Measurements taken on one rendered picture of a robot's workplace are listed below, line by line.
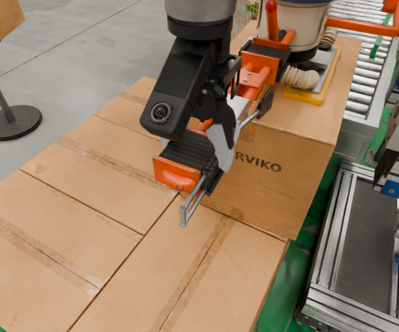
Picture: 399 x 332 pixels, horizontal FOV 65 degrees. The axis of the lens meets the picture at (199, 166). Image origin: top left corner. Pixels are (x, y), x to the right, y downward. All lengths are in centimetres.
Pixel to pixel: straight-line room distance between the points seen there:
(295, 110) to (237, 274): 48
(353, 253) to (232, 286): 71
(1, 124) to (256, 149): 212
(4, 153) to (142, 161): 134
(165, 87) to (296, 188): 59
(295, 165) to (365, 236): 83
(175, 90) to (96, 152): 100
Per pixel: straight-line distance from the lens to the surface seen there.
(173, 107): 34
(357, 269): 148
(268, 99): 58
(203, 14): 33
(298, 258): 166
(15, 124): 259
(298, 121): 79
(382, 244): 159
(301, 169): 82
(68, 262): 104
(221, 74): 39
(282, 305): 154
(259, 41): 77
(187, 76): 35
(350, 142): 152
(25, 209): 122
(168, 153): 45
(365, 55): 219
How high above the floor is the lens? 140
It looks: 45 degrees down
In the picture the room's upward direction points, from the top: straight up
